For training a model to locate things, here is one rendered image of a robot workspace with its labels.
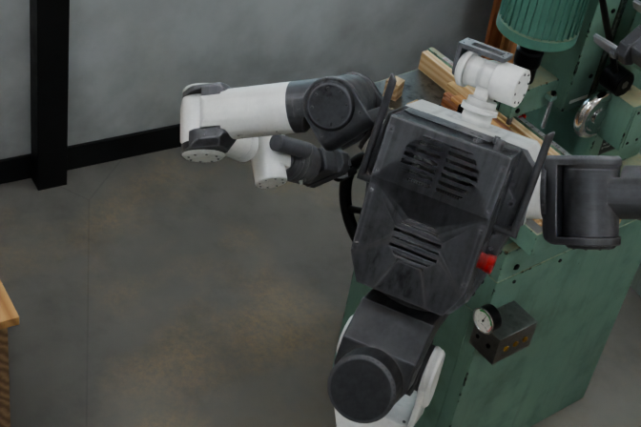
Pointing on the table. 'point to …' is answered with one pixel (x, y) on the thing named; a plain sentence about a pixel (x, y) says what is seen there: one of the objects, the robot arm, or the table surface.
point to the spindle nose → (527, 59)
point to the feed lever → (610, 78)
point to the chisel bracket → (534, 97)
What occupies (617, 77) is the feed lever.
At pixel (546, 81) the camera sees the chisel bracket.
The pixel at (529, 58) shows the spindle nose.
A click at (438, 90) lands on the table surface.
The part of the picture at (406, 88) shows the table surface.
